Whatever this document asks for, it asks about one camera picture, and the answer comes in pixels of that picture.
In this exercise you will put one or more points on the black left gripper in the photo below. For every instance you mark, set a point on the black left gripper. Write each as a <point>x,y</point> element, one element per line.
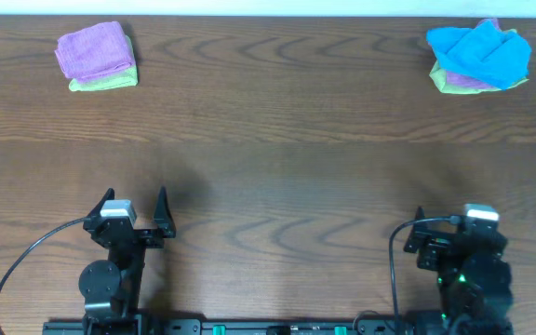
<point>137,234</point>

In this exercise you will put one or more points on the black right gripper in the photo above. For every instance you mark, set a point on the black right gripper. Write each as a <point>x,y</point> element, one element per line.
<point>435,245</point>

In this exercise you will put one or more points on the purple microfiber cloth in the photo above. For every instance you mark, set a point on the purple microfiber cloth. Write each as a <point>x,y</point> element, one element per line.
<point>95,52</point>

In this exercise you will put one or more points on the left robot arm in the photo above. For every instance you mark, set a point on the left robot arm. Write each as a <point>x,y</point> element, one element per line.
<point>111,287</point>

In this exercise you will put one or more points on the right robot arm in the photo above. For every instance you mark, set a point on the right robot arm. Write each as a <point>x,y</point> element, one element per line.
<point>474,282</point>

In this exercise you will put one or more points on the folded green cloth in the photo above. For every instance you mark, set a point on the folded green cloth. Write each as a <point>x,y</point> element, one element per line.
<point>123,78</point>

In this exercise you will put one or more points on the pink cloth in pile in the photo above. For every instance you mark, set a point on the pink cloth in pile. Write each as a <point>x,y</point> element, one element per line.
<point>461,80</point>

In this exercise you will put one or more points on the green cloth under pile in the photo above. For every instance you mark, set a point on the green cloth under pile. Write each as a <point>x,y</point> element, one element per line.
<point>445,83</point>

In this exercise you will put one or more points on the blue cloth on pile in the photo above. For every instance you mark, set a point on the blue cloth on pile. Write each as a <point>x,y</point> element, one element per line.
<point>482,51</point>

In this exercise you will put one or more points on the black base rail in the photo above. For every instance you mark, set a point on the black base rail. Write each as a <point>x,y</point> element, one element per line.
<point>196,327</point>

